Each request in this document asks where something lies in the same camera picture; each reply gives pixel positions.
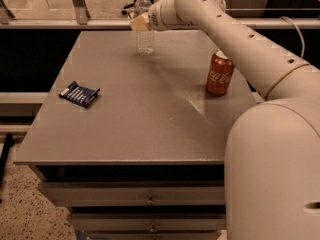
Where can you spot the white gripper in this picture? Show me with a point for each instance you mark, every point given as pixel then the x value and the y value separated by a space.
pixel 159 16

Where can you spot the clear plastic water bottle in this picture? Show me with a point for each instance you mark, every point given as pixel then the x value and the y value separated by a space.
pixel 144 38

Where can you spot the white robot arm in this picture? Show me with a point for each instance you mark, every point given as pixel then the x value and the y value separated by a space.
pixel 272 155

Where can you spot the black office chair base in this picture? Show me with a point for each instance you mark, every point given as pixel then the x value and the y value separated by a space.
pixel 130 4

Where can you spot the blue striped snack packet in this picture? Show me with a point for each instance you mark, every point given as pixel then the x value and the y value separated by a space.
pixel 79 95

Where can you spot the red Coca-Cola can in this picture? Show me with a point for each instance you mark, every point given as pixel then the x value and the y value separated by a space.
pixel 220 74

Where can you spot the metal glass railing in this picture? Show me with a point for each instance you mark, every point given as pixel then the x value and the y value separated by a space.
pixel 107 14

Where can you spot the grey drawer cabinet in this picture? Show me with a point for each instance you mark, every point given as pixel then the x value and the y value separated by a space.
pixel 151 121

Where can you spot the upper grey drawer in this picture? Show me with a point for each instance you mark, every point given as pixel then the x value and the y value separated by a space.
pixel 134 193

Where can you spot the grey drawer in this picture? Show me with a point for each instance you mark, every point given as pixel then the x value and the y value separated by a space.
pixel 147 222
pixel 134 193

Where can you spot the black bar on floor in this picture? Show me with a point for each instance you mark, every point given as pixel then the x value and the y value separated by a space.
pixel 8 143

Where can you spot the lower grey drawer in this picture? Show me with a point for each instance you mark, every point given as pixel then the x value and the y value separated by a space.
pixel 147 222

